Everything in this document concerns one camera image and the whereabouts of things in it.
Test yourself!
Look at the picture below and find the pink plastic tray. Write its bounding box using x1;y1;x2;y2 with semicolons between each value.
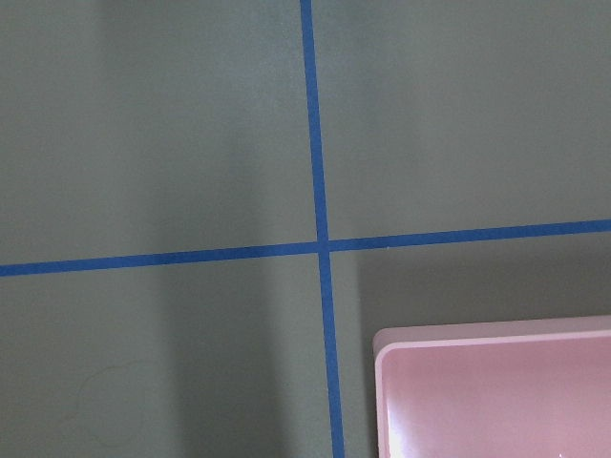
373;316;610;457

